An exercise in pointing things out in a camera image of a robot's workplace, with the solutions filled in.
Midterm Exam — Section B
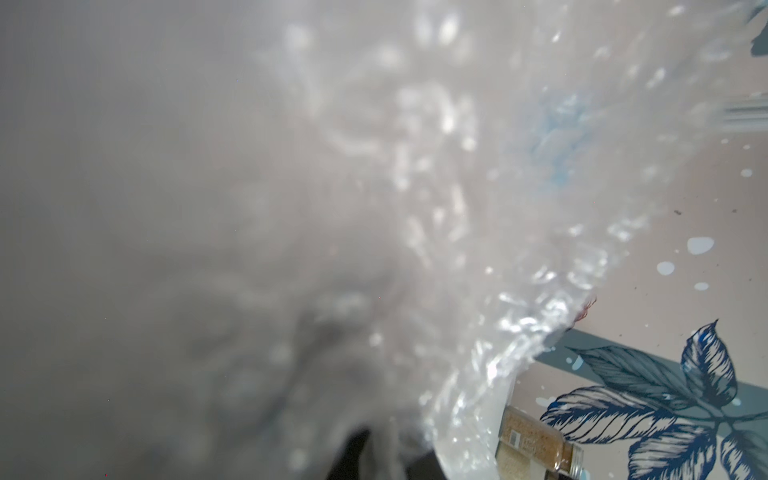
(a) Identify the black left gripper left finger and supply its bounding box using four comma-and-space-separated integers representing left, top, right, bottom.
326, 429, 370, 480

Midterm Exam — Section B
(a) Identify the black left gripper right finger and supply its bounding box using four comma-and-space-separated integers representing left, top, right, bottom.
407, 451, 446, 480

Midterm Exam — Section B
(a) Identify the clear bubble wrap sheet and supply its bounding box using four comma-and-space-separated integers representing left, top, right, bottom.
1, 1, 763, 479

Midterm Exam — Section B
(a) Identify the brown spice jar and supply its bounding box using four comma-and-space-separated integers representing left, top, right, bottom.
496, 405, 584, 479

